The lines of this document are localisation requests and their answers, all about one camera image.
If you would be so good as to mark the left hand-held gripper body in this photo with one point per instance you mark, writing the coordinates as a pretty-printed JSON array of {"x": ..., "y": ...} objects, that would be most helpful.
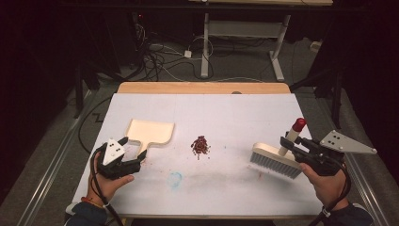
[{"x": 109, "y": 169}]

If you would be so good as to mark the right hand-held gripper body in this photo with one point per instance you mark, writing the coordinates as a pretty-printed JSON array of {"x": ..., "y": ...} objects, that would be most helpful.
[{"x": 323, "y": 160}]

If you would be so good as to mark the cream plastic dustpan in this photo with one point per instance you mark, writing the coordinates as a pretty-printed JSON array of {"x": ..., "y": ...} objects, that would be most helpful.
[{"x": 153, "y": 133}]

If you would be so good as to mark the pile of red green beans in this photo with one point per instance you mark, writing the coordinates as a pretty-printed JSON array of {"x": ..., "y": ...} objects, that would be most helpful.
[{"x": 200, "y": 146}]

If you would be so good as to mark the person's left hand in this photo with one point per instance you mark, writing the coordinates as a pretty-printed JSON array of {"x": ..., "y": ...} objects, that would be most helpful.
[{"x": 106, "y": 188}]

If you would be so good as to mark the person's right hand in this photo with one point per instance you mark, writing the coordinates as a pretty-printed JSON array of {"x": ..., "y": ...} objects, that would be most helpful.
[{"x": 329, "y": 188}]

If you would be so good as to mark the black metal stand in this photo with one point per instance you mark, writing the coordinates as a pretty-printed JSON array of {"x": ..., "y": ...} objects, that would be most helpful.
[
  {"x": 79, "y": 94},
  {"x": 336, "y": 94}
]

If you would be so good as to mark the white table cover sheet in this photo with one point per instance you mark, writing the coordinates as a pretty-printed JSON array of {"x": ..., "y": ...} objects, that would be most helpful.
[{"x": 219, "y": 116}]

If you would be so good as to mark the white power adapter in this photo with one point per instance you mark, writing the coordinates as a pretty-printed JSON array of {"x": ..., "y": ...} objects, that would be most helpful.
[{"x": 188, "y": 54}]

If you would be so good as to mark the metal floor rail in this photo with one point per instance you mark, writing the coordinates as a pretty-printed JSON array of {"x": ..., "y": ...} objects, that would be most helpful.
[
  {"x": 367, "y": 188},
  {"x": 53, "y": 163}
]

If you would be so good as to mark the white metal desk frame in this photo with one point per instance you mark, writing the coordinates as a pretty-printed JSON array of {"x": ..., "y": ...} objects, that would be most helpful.
[{"x": 205, "y": 47}]

